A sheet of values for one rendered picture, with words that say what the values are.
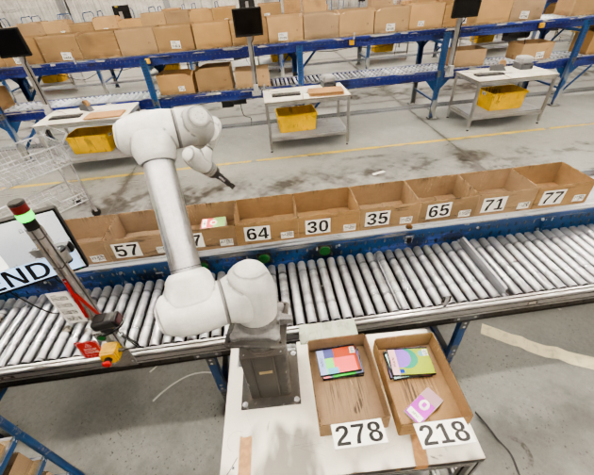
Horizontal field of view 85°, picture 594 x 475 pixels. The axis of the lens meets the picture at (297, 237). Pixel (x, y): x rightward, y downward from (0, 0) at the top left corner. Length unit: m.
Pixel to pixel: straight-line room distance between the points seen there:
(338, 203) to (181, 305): 1.53
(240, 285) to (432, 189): 1.80
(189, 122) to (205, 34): 5.09
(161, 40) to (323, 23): 2.58
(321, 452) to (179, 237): 0.98
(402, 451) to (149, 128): 1.47
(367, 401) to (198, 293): 0.89
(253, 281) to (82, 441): 1.94
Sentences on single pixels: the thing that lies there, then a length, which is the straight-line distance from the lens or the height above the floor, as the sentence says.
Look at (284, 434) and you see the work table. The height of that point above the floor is 0.75.
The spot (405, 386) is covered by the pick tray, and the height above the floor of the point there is 0.76.
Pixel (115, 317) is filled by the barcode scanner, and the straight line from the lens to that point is 1.66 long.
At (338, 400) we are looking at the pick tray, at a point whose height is 0.76.
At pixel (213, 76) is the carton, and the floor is 1.01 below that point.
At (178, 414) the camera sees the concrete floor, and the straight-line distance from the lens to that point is 2.56.
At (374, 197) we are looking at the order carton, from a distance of 2.40.
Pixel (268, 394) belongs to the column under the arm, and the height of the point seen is 0.78.
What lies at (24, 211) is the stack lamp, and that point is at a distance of 1.45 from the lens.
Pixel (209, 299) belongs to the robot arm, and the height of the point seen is 1.41.
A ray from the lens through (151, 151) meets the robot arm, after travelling 1.17.
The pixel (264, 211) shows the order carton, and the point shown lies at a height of 0.93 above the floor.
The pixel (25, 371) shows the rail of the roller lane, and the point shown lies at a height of 0.73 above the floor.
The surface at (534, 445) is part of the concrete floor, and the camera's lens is 2.62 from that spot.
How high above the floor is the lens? 2.19
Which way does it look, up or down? 39 degrees down
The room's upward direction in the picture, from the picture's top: 4 degrees counter-clockwise
